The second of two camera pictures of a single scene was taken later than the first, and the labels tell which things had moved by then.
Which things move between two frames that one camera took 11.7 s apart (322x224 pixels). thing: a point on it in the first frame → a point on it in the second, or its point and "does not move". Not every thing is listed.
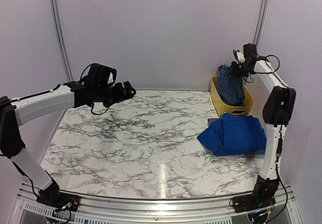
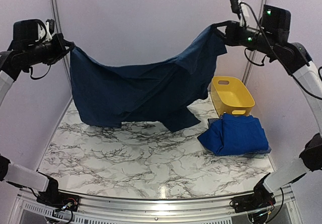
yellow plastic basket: [222, 108] does not move
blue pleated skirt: [234, 134] does not move
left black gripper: [119, 95] → [60, 49]
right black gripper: [234, 71] → [231, 37]
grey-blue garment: [230, 87] → [106, 92]
